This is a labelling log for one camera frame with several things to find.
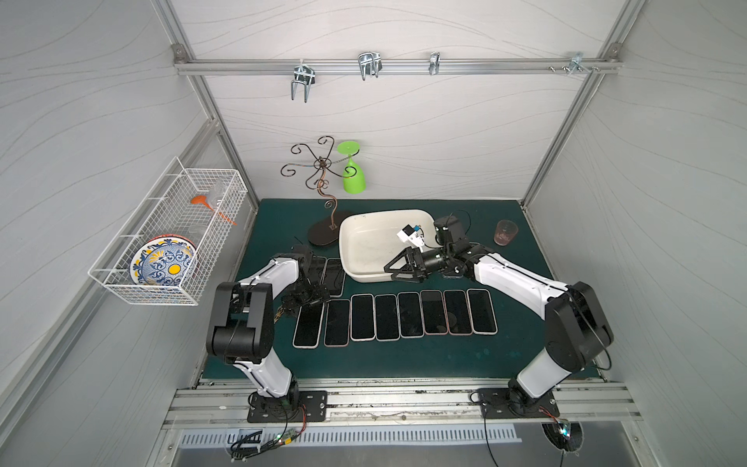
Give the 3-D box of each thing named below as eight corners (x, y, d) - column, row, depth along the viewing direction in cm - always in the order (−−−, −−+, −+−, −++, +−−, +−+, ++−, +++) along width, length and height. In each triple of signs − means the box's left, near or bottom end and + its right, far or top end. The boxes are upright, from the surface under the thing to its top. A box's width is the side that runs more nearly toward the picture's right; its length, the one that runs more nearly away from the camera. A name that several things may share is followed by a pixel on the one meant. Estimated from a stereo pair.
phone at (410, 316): (397, 338, 88) (398, 335, 86) (396, 295, 97) (396, 292, 95) (424, 338, 88) (424, 335, 86) (420, 295, 97) (420, 292, 95)
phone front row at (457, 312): (448, 335, 87) (450, 332, 85) (442, 293, 96) (443, 289, 94) (471, 335, 87) (474, 332, 85) (463, 293, 96) (465, 289, 94)
